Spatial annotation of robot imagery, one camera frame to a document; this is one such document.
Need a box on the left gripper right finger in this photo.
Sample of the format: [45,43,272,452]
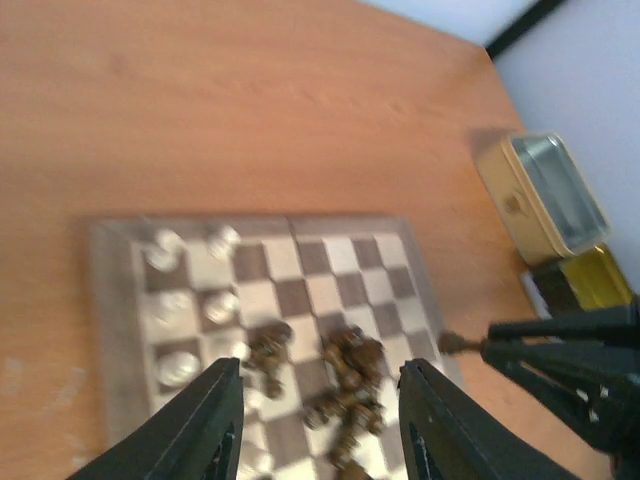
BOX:
[398,359,575,480]

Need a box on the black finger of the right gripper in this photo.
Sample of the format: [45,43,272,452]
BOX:
[481,303,639,455]

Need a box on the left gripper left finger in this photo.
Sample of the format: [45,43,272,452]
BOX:
[71,358,244,479]

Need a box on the dark chess piece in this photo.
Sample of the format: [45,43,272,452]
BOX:
[437,331,485,355]

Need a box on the row of white chess pieces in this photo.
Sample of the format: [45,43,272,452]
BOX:
[144,224,276,480]

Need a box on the pile of dark chess pieces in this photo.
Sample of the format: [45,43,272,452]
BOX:
[238,317,398,479]

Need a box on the wooden folding chess board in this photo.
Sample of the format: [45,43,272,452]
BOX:
[89,215,459,479]

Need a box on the gold tin box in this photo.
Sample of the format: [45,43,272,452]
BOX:
[522,243,634,317]

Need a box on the silver tin lid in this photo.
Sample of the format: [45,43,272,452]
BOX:
[476,133,611,267]

